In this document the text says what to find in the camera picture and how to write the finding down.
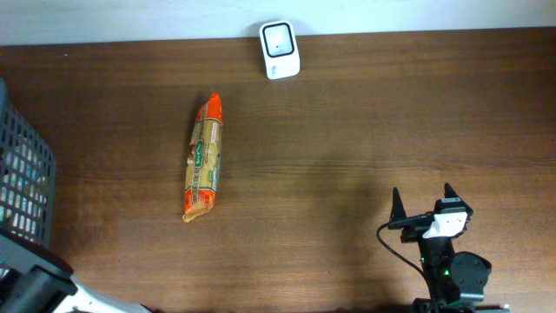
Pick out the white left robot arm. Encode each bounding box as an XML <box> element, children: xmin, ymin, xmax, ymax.
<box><xmin>1</xmin><ymin>229</ymin><xmax>153</xmax><ymax>313</ymax></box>

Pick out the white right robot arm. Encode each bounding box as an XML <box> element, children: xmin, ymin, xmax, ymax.
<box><xmin>376</xmin><ymin>183</ymin><xmax>510</xmax><ymax>313</ymax></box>

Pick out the orange spaghetti packet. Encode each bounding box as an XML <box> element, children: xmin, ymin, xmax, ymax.
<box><xmin>182</xmin><ymin>93</ymin><xmax>223</xmax><ymax>223</ymax></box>

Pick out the grey plastic basket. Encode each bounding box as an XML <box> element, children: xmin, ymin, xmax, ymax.
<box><xmin>0</xmin><ymin>77</ymin><xmax>57</xmax><ymax>279</ymax></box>

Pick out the white barcode scanner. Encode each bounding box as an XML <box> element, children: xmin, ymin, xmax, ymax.
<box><xmin>259</xmin><ymin>20</ymin><xmax>301</xmax><ymax>80</ymax></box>

